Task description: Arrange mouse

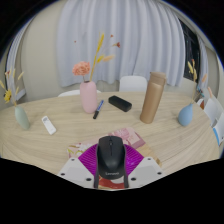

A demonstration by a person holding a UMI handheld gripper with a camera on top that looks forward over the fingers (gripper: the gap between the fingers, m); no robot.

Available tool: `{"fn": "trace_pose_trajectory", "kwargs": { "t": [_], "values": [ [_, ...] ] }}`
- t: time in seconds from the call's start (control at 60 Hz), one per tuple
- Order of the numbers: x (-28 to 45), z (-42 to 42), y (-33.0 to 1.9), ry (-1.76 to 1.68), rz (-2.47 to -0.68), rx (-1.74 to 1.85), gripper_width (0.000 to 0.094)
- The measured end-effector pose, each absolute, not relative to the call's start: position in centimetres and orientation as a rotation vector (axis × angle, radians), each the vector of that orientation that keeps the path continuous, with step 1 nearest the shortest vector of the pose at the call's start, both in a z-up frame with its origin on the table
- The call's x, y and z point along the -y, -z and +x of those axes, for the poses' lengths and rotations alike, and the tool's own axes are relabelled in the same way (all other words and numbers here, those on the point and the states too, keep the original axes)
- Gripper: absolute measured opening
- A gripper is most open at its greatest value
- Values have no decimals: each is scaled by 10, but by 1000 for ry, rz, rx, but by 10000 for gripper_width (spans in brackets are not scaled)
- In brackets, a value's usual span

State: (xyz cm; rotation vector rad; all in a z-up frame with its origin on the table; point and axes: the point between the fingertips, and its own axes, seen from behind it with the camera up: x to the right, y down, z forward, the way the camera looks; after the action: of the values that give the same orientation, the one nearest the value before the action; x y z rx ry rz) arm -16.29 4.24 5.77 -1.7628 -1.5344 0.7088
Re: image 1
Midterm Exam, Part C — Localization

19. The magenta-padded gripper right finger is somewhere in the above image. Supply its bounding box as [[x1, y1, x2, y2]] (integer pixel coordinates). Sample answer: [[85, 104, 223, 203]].
[[123, 143, 165, 189]]

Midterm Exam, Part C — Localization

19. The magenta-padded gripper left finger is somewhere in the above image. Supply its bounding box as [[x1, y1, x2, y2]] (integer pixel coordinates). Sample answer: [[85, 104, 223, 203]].
[[57, 143, 100, 189]]

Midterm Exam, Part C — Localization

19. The black computer mouse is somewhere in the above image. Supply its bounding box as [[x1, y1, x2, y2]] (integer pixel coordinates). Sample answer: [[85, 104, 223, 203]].
[[95, 135, 127, 180]]

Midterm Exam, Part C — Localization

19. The white remote control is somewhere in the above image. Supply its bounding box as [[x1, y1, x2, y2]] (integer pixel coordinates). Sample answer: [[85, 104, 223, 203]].
[[41, 115, 58, 136]]

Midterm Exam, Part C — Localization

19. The blue marker pen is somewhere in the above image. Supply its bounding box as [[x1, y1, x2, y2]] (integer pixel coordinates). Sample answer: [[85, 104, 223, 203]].
[[92, 99, 105, 120]]

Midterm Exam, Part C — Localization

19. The blue vase with dried flowers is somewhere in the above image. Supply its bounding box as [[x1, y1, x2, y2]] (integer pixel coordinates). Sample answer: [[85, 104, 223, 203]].
[[177, 58, 209, 127]]

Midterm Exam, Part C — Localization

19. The black rectangular case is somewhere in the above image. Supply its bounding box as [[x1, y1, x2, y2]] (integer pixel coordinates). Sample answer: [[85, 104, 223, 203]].
[[108, 95, 133, 113]]

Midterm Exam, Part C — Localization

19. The copper brown drink bottle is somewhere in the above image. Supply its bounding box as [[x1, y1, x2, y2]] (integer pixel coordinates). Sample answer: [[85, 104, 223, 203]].
[[139, 71, 168, 125]]

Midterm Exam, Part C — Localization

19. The green vase with yellow flowers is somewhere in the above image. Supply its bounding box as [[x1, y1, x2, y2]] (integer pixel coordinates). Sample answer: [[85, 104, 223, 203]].
[[0, 68, 31, 131]]

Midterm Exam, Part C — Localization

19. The pink vase with orange flowers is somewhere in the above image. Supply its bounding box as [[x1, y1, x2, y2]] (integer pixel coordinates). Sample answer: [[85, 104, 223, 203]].
[[72, 32, 122, 115]]

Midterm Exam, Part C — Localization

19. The narrow white curtain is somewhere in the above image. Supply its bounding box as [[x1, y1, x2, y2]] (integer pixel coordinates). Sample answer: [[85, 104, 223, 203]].
[[198, 36, 210, 91], [4, 19, 34, 103]]

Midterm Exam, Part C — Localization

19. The dark window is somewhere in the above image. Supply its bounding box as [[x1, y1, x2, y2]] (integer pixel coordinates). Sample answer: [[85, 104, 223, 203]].
[[178, 19, 202, 84]]

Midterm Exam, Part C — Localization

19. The wide white curtain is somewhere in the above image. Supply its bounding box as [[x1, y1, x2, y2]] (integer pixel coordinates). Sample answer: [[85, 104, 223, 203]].
[[55, 0, 186, 88]]

